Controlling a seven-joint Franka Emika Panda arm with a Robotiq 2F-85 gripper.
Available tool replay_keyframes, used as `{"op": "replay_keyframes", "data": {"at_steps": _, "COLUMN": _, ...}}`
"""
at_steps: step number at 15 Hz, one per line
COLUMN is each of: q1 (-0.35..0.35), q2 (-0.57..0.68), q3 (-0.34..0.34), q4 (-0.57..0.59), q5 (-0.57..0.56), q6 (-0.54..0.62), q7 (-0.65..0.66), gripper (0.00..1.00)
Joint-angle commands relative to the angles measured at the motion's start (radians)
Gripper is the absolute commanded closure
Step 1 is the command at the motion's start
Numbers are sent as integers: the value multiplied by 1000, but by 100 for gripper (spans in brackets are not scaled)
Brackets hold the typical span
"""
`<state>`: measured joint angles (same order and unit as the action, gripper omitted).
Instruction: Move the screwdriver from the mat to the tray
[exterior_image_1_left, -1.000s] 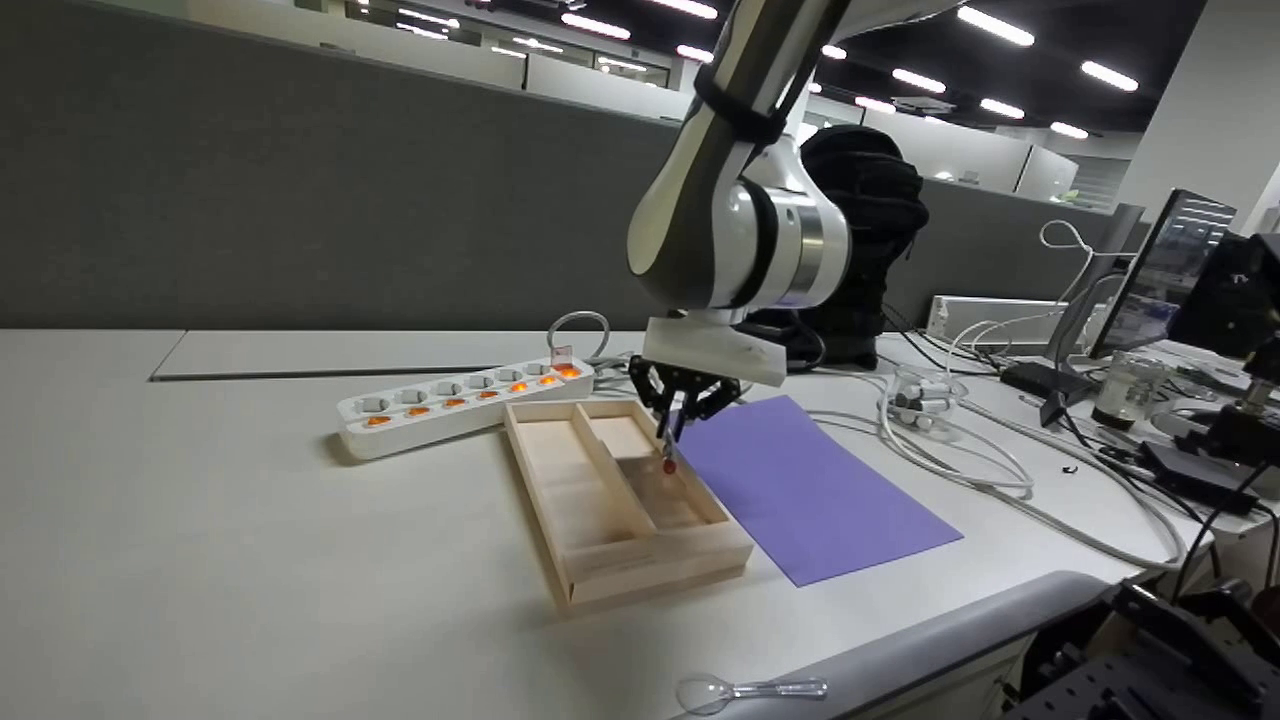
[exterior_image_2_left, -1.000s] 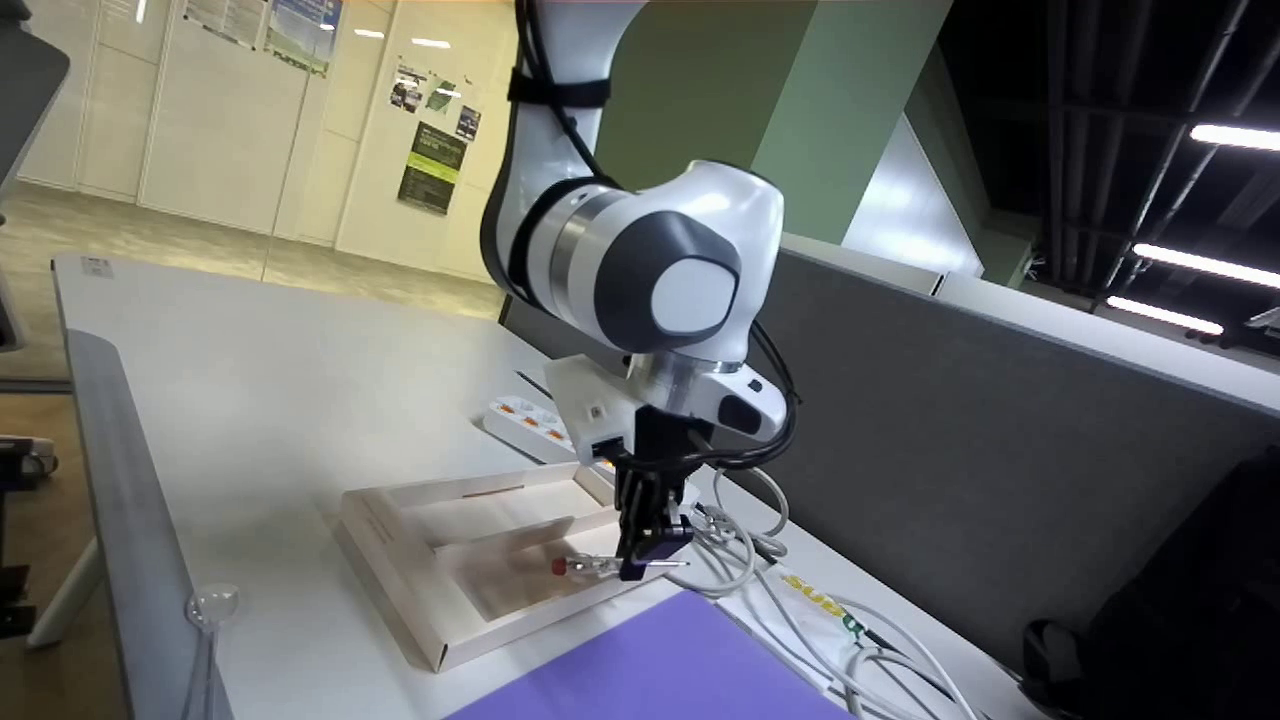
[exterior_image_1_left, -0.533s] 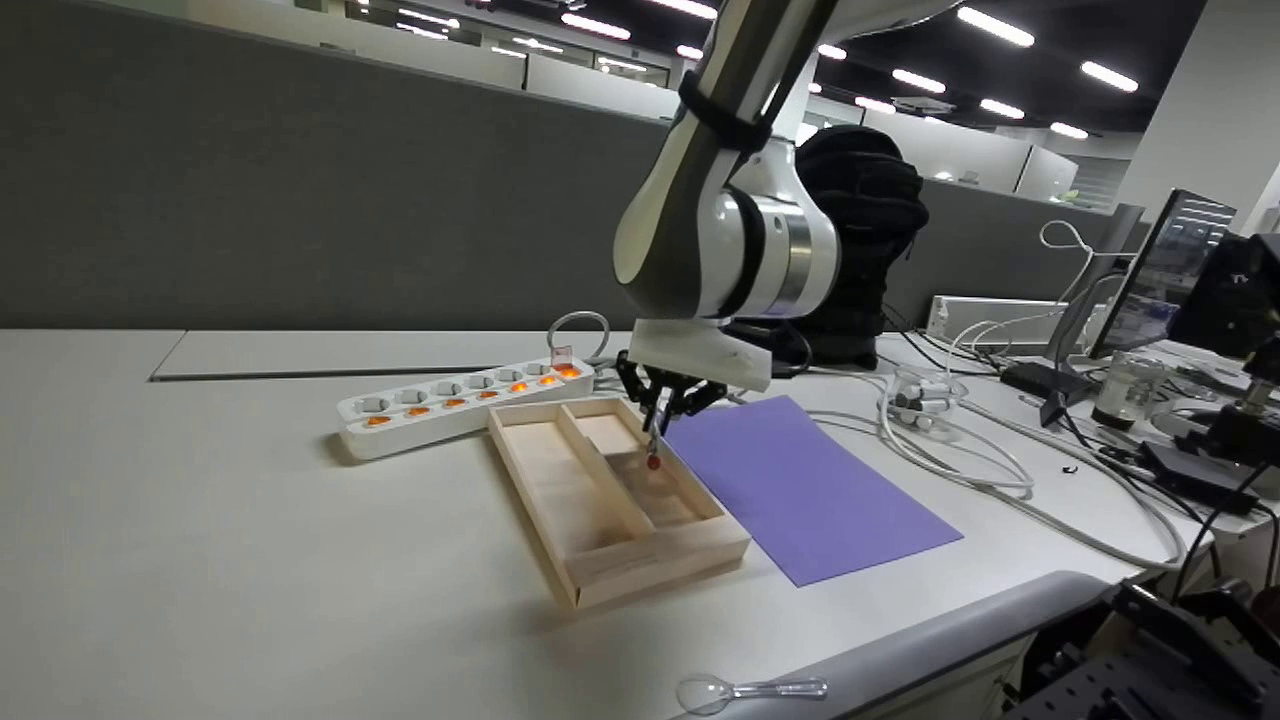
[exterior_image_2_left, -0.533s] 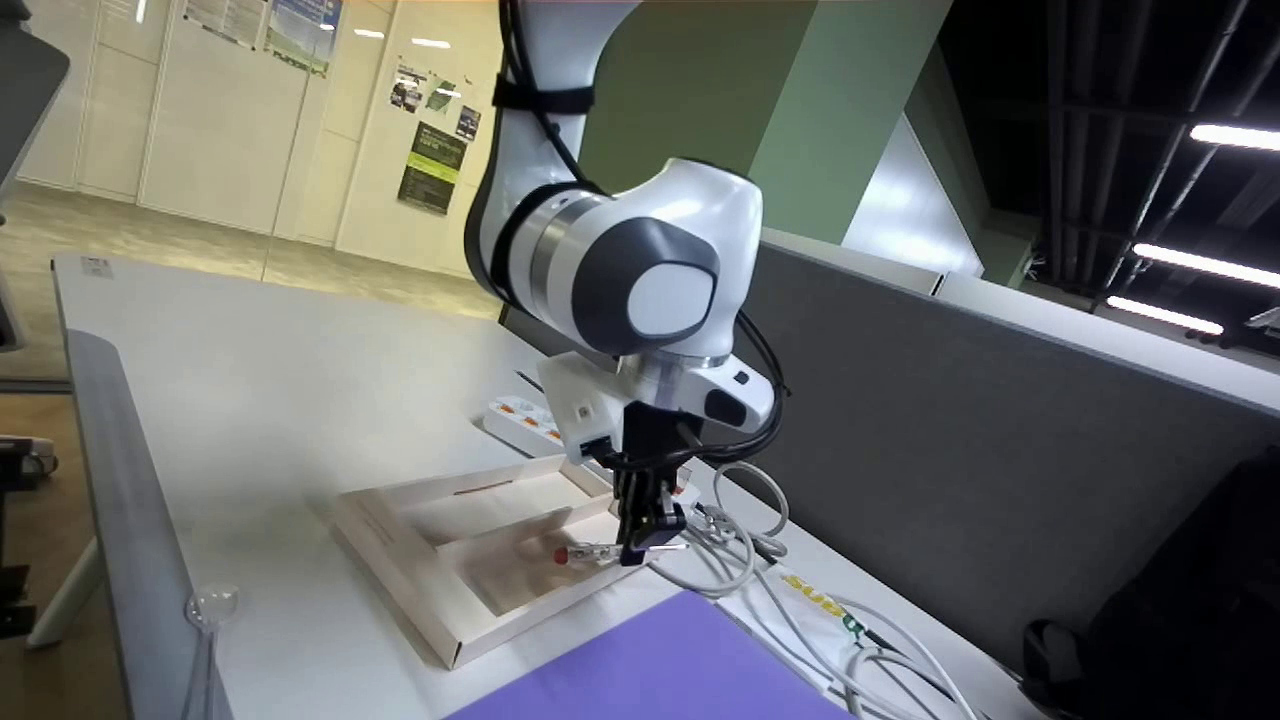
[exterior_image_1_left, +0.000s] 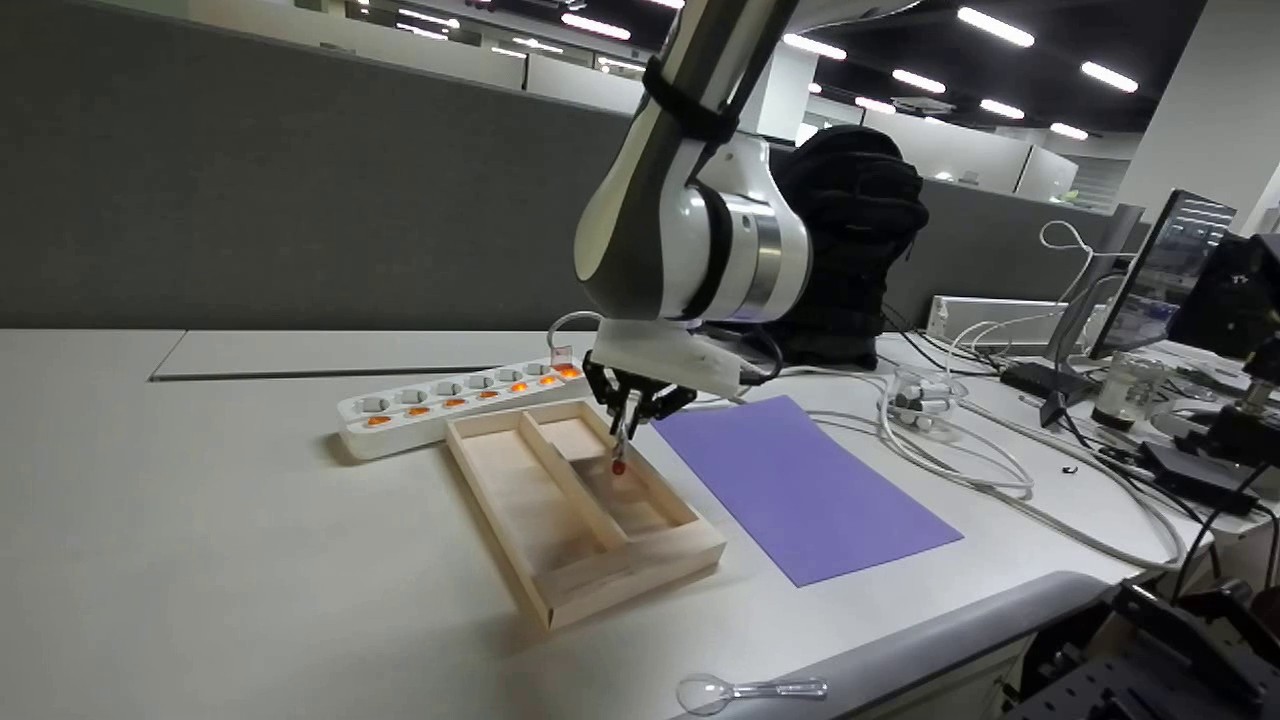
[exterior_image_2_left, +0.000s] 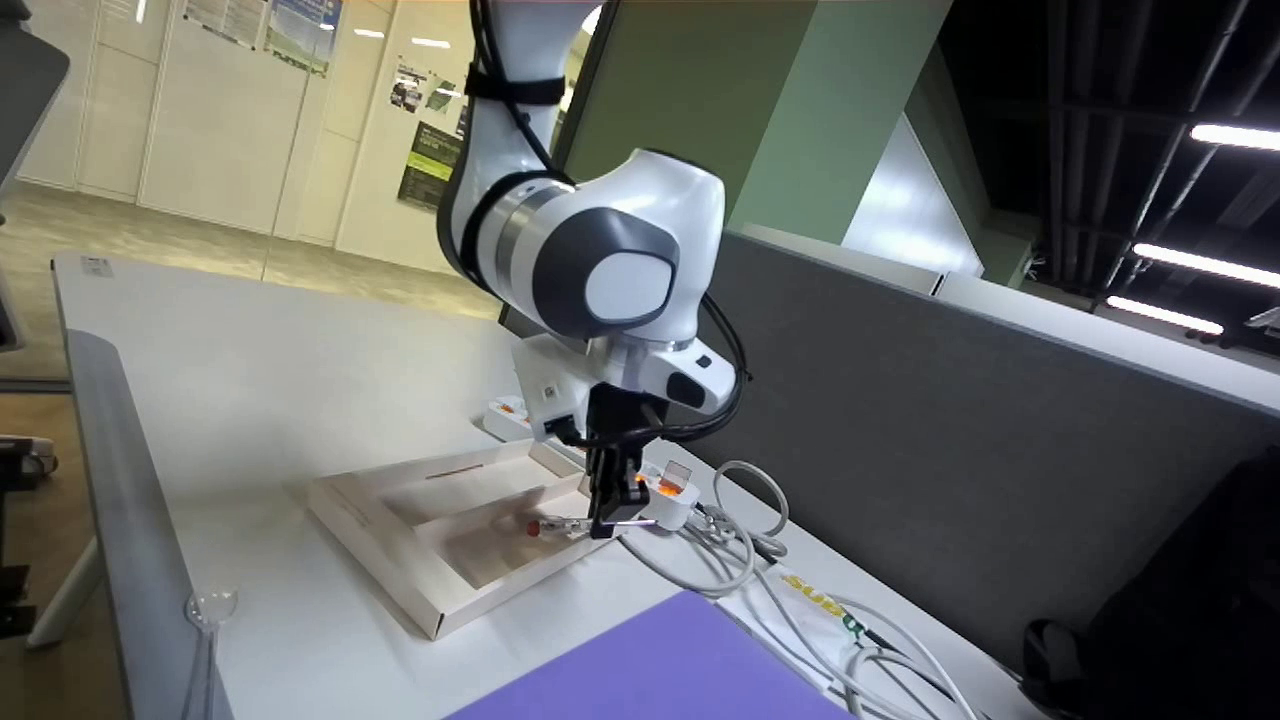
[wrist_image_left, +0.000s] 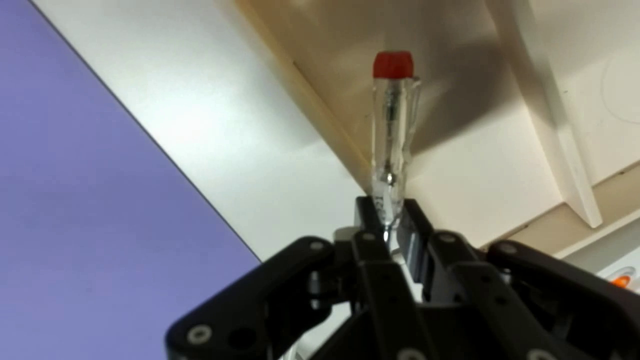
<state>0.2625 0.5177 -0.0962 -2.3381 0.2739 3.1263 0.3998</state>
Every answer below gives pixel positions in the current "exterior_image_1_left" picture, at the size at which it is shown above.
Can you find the purple mat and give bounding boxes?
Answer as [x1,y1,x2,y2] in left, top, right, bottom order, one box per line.
[653,393,967,592]

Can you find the white power strip orange switches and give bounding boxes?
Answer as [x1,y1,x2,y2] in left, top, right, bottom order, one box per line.
[331,350,594,467]

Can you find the black cable strap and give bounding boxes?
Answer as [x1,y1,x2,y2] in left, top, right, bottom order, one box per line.
[641,61,742,147]

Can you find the black equipment rack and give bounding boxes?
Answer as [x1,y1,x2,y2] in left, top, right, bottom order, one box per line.
[995,570,1280,720]

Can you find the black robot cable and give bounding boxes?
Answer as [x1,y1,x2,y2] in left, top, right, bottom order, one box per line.
[717,324,791,393]

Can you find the white gooseneck holder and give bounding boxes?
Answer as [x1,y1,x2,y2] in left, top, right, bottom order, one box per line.
[1038,216,1131,371]

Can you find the wooden divided tray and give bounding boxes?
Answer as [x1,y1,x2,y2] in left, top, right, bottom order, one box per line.
[439,397,733,631]

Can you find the thin black cable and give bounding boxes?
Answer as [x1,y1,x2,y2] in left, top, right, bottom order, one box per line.
[1170,451,1280,607]

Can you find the thick white cable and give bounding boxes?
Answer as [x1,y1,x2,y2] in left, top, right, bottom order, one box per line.
[797,393,1193,575]

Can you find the white power strip cord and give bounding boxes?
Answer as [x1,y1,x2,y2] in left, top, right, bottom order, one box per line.
[549,307,608,360]

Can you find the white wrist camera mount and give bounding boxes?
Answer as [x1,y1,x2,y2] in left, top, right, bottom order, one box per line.
[584,315,753,404]

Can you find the black flat device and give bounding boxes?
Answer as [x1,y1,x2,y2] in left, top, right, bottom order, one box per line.
[1131,436,1260,509]

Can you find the thin white cable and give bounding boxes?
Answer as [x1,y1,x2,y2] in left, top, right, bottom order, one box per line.
[874,397,1042,509]

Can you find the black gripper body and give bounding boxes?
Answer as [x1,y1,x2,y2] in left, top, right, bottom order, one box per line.
[580,350,702,428]

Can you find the gray partition panel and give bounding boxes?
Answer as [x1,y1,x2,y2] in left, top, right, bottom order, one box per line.
[0,0,1151,334]

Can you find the computer monitor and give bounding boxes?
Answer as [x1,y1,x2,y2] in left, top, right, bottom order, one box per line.
[1094,186,1241,360]

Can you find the white box device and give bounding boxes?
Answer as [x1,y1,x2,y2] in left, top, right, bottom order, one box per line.
[923,290,1072,354]

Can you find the ceiling light strip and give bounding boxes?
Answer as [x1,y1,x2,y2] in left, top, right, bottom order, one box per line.
[555,7,641,44]
[954,4,1042,54]
[1072,54,1143,99]
[890,65,956,99]

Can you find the black office chair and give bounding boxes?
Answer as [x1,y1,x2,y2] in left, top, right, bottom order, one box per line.
[770,125,932,371]

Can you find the clear plastic spoon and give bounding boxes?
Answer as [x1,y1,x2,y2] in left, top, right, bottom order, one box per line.
[674,669,834,720]

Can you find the white plug cluster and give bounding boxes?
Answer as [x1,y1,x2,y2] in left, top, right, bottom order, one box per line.
[877,368,967,433]

